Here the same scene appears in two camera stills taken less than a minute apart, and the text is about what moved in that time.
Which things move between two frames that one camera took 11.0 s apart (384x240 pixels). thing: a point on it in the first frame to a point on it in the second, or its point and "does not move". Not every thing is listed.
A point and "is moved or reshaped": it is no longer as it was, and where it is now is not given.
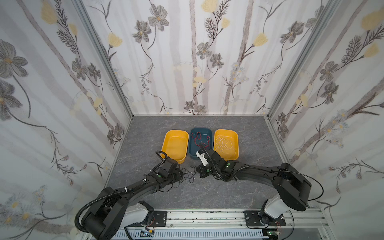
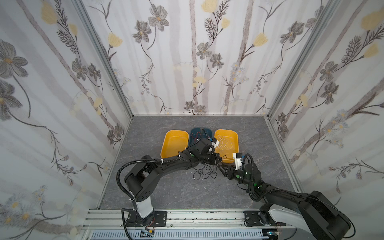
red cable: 198,137 does not move
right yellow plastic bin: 226,144 does not move
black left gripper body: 178,174 to 214,159
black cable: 186,173 is moved or reshaped
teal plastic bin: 197,135 does not move
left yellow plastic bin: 175,143 does not move
